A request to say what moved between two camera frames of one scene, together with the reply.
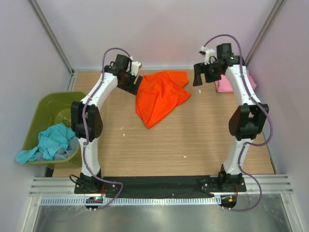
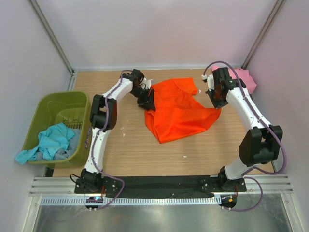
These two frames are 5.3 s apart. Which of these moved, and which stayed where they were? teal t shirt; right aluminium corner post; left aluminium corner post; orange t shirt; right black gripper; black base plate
Moved: right black gripper; orange t shirt
Stayed: black base plate; left aluminium corner post; right aluminium corner post; teal t shirt
